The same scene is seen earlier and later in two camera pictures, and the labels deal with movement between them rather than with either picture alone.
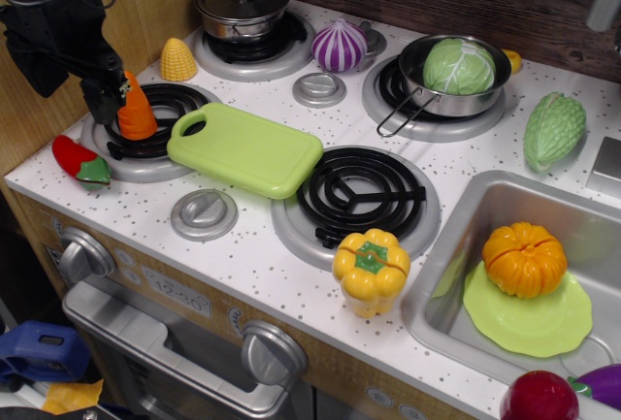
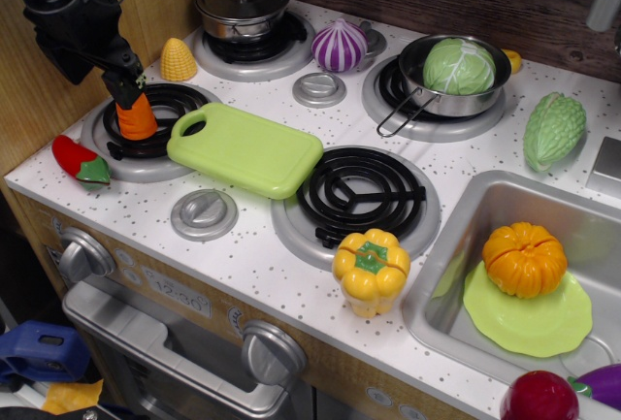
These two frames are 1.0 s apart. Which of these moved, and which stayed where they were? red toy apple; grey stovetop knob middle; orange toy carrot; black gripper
Moved: black gripper
Stayed: red toy apple; orange toy carrot; grey stovetop knob middle
